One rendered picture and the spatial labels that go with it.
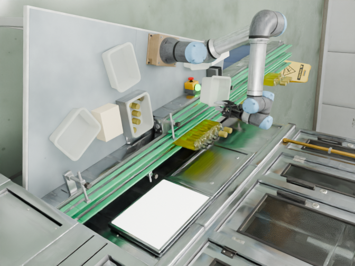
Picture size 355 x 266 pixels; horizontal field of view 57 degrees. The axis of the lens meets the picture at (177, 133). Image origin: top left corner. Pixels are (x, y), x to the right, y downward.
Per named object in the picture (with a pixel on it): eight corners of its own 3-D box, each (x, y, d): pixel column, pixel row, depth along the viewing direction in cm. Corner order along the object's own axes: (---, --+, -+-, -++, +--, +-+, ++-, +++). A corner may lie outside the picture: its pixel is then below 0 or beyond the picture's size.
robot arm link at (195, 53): (175, 40, 178) (195, 41, 169) (190, 40, 188) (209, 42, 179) (174, 62, 181) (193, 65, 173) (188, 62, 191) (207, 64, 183)
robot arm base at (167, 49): (159, 37, 182) (172, 38, 176) (176, 36, 193) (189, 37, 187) (159, 65, 187) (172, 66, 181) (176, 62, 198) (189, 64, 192)
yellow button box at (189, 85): (184, 92, 225) (193, 93, 221) (183, 82, 222) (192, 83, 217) (190, 88, 230) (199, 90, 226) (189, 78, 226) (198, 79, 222)
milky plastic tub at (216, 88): (199, 74, 185) (212, 75, 180) (219, 75, 202) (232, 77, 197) (195, 104, 188) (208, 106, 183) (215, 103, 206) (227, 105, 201)
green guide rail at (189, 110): (166, 121, 195) (176, 124, 190) (166, 120, 194) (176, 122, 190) (283, 45, 310) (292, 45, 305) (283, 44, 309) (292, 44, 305)
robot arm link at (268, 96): (268, 95, 161) (262, 116, 165) (278, 93, 170) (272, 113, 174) (254, 91, 166) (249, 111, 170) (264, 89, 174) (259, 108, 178)
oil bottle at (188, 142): (169, 143, 203) (198, 152, 191) (168, 135, 200) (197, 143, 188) (175, 139, 207) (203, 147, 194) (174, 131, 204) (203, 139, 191)
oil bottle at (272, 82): (251, 83, 275) (284, 88, 258) (251, 77, 272) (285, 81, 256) (254, 81, 278) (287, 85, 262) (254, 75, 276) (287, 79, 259)
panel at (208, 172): (108, 227, 161) (159, 257, 142) (106, 222, 160) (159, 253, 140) (208, 143, 221) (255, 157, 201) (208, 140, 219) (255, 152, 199)
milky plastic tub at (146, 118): (123, 136, 188) (134, 139, 183) (115, 100, 177) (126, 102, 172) (143, 123, 199) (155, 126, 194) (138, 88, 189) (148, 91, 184)
